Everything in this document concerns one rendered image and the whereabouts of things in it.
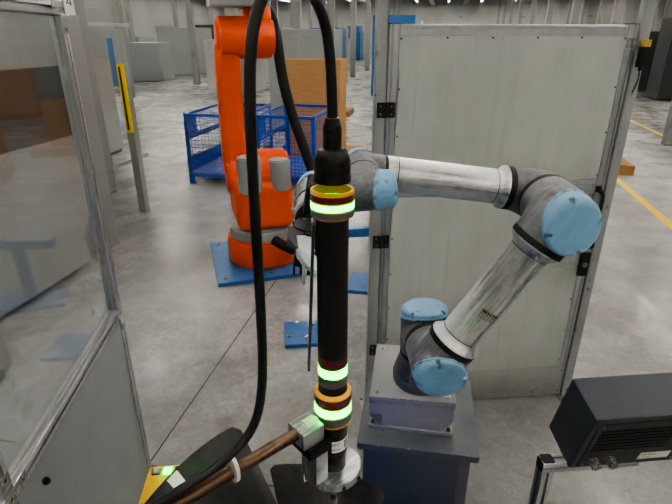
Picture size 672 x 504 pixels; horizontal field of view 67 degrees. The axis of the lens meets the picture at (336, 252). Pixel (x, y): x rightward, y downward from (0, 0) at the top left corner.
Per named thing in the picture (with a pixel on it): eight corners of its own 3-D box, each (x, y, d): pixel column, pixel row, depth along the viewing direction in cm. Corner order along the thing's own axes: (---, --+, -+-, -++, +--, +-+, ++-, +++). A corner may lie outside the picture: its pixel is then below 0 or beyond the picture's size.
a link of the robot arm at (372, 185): (389, 156, 101) (335, 162, 101) (398, 175, 91) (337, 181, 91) (391, 193, 105) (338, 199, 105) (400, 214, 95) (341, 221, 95)
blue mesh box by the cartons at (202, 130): (188, 183, 722) (180, 112, 683) (223, 162, 836) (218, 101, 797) (247, 186, 706) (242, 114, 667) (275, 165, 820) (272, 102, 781)
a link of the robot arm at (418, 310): (440, 331, 137) (442, 288, 131) (452, 364, 125) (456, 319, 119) (395, 334, 137) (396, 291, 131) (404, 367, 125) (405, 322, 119)
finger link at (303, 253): (316, 301, 71) (315, 268, 79) (318, 265, 68) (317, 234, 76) (294, 301, 71) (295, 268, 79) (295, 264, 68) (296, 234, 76)
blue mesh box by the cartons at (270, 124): (256, 185, 711) (251, 113, 672) (286, 164, 823) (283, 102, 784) (316, 190, 691) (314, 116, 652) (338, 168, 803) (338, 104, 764)
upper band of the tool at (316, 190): (329, 227, 48) (329, 197, 47) (302, 216, 51) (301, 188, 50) (362, 217, 50) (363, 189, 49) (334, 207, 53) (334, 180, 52)
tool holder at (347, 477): (316, 513, 58) (315, 447, 54) (281, 475, 63) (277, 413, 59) (372, 472, 63) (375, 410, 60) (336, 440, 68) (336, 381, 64)
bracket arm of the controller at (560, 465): (541, 474, 117) (543, 464, 116) (535, 463, 120) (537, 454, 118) (638, 466, 119) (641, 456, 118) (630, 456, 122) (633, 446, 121)
